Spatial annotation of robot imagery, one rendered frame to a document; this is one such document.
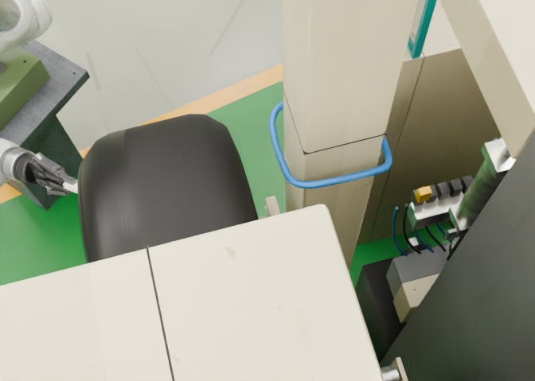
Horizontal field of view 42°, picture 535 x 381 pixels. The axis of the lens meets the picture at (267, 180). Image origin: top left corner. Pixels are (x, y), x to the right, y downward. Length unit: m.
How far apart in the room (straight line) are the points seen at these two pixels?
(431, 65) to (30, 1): 1.18
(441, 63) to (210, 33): 1.73
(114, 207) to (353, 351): 0.57
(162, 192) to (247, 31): 2.07
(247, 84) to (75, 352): 2.32
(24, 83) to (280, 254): 1.63
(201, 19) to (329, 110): 2.37
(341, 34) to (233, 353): 0.39
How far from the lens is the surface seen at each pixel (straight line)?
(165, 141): 1.31
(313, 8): 0.76
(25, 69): 2.36
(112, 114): 3.09
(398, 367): 1.43
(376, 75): 0.92
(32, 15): 2.18
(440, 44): 1.66
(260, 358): 0.82
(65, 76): 2.44
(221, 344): 0.83
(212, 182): 1.22
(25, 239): 2.95
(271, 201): 1.78
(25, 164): 1.94
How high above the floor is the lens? 2.59
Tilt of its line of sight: 66 degrees down
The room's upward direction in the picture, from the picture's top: 4 degrees counter-clockwise
